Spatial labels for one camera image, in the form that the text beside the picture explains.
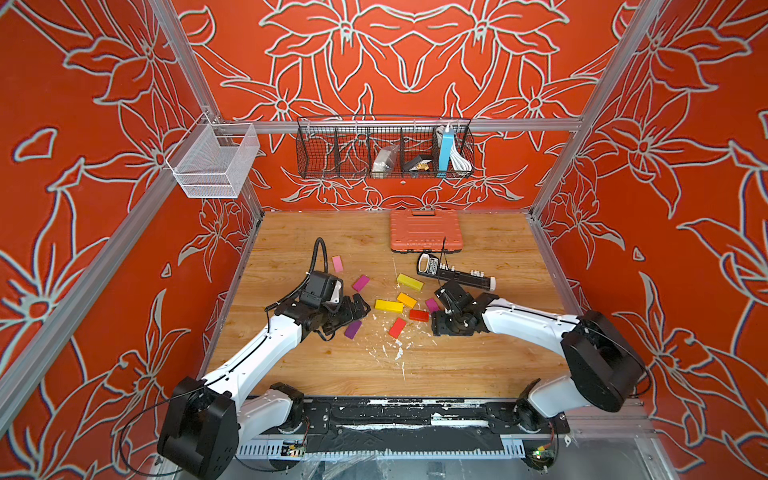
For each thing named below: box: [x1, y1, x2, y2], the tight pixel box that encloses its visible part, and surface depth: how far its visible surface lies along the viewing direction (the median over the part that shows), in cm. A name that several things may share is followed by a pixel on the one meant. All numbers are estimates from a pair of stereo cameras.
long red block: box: [388, 317, 407, 339], surface depth 92 cm
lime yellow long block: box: [397, 273, 424, 292], surface depth 100 cm
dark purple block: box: [344, 320, 362, 339], surface depth 89 cm
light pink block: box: [332, 255, 344, 273], surface depth 106 cm
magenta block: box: [352, 275, 370, 292], surface depth 102 cm
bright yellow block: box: [374, 299, 405, 313], surface depth 94 cm
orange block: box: [397, 292, 418, 308], surface depth 97 cm
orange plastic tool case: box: [390, 209, 463, 253], surface depth 112 cm
